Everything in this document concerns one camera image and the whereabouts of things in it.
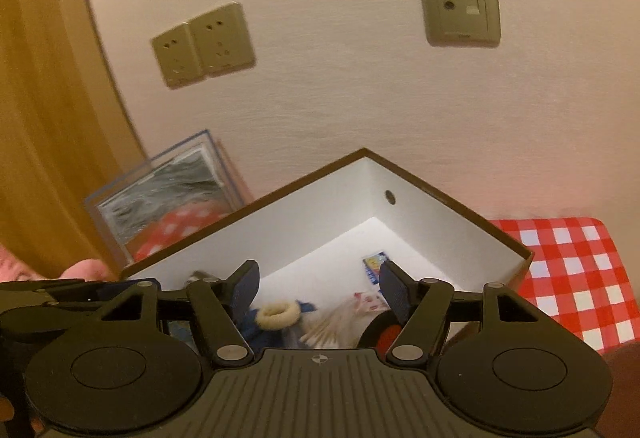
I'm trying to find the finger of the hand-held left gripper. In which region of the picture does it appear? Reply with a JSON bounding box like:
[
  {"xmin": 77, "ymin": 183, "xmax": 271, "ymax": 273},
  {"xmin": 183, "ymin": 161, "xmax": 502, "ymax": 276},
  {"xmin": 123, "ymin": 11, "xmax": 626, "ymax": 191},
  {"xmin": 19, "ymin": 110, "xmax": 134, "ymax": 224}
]
[{"xmin": 95, "ymin": 281, "xmax": 141, "ymax": 301}]

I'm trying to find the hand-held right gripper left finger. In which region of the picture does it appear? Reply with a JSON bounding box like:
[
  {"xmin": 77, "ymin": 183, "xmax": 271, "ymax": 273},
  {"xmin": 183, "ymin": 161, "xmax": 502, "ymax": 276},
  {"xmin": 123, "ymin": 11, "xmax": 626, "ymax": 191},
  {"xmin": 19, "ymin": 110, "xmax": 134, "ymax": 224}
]
[{"xmin": 65, "ymin": 259, "xmax": 262, "ymax": 368}]

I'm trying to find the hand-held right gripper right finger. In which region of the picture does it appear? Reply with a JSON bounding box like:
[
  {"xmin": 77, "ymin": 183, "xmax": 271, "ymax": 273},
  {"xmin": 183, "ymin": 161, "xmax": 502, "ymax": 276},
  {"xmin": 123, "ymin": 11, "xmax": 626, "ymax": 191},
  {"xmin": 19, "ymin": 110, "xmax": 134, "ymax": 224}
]
[{"xmin": 378, "ymin": 260, "xmax": 572, "ymax": 367}]

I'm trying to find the pink plush toy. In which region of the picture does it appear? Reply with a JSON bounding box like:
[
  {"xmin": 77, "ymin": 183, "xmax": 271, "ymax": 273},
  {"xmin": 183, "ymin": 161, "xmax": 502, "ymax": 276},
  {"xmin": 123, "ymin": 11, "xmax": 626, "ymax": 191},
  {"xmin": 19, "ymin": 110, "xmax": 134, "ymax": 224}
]
[{"xmin": 0, "ymin": 243, "xmax": 117, "ymax": 283}]

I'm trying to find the brown box with white inside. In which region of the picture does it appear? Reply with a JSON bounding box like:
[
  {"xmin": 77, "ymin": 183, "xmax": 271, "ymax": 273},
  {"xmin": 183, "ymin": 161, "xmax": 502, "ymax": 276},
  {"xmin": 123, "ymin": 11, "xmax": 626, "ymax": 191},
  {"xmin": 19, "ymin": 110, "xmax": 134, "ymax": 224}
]
[{"xmin": 120, "ymin": 147, "xmax": 536, "ymax": 350}]

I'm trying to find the red white packet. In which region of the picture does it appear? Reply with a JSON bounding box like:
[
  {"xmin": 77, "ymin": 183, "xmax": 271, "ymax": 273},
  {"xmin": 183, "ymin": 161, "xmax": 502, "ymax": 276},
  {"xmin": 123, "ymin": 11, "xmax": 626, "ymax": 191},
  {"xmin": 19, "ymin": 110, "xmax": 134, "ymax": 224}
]
[{"xmin": 352, "ymin": 291, "xmax": 390, "ymax": 315}]

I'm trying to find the blue yellow packet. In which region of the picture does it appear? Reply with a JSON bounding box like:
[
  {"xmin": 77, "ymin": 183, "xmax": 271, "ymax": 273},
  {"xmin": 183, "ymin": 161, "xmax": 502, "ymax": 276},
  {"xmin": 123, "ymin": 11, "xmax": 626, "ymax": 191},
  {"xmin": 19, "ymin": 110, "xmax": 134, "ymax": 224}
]
[{"xmin": 362, "ymin": 252, "xmax": 390, "ymax": 287}]

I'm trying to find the cream hair scrunchie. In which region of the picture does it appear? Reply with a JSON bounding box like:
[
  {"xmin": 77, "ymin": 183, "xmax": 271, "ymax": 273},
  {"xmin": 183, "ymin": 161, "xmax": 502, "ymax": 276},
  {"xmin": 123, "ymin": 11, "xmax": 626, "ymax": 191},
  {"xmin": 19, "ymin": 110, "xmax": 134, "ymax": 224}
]
[{"xmin": 255, "ymin": 300, "xmax": 302, "ymax": 332}]

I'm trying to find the blue cloth doll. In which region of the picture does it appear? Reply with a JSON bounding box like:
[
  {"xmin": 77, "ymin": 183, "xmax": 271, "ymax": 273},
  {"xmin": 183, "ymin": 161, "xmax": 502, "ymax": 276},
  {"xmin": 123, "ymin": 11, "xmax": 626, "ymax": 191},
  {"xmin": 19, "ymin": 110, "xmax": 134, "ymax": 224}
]
[{"xmin": 241, "ymin": 300, "xmax": 319, "ymax": 350}]

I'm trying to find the bundle of cotton swabs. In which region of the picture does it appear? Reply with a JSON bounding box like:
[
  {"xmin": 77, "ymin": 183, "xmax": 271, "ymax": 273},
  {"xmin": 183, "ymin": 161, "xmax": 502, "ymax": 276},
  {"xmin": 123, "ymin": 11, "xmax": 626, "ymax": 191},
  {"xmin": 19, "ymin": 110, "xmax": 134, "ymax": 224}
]
[{"xmin": 299, "ymin": 302, "xmax": 363, "ymax": 350}]

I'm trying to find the clear framed picture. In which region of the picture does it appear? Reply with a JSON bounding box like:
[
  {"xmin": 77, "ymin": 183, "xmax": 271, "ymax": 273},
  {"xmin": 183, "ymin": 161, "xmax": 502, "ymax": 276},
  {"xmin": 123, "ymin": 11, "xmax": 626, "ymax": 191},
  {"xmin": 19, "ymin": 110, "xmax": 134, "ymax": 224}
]
[{"xmin": 83, "ymin": 129, "xmax": 253, "ymax": 270}]

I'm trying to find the red white checkered tablecloth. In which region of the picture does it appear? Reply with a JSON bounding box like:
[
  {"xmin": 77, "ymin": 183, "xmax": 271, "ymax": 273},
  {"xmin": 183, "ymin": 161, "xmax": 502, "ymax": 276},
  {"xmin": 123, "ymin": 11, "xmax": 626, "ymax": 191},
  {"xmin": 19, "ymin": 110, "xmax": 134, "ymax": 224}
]
[{"xmin": 486, "ymin": 217, "xmax": 637, "ymax": 355}]

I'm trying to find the wooden door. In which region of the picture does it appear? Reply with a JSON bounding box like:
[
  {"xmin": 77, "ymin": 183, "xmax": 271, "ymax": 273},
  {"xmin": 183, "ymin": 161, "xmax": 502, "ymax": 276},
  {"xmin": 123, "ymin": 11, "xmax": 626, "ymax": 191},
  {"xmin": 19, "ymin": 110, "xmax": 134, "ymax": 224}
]
[{"xmin": 0, "ymin": 0, "xmax": 147, "ymax": 280}]

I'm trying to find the beige wall data panel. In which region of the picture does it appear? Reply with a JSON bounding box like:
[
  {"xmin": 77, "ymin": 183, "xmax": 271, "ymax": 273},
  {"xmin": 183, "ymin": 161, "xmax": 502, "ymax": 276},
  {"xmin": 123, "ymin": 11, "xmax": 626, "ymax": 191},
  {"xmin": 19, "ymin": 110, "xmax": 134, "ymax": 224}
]
[{"xmin": 416, "ymin": 0, "xmax": 502, "ymax": 48}]

